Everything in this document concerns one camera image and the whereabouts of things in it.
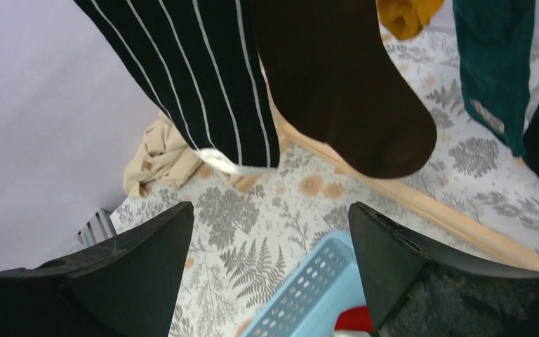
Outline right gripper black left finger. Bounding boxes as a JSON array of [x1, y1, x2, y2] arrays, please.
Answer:
[[0, 201, 194, 336]]

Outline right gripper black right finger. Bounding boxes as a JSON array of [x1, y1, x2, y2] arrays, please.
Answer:
[[348, 202, 539, 337]]

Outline plain red sock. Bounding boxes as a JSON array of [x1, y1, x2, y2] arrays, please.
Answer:
[[332, 305, 374, 337]]

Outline black striped sock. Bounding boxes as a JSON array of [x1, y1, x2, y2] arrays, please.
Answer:
[[78, 0, 280, 176]]

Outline dark brown sock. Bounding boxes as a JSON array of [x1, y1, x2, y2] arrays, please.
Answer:
[[252, 1, 437, 179]]

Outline light blue plastic basket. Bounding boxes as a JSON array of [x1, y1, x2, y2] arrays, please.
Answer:
[[243, 230, 366, 337]]

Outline beige crumpled cloth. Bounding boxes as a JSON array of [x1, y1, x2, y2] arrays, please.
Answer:
[[123, 112, 203, 198]]

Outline dark teal sock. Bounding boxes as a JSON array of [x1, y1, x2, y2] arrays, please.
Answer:
[[453, 0, 535, 157]]

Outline mustard yellow sock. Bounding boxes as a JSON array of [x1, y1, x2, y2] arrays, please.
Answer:
[[376, 0, 444, 40]]

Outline wooden drying rack frame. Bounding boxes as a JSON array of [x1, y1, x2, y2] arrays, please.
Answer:
[[267, 90, 539, 271]]

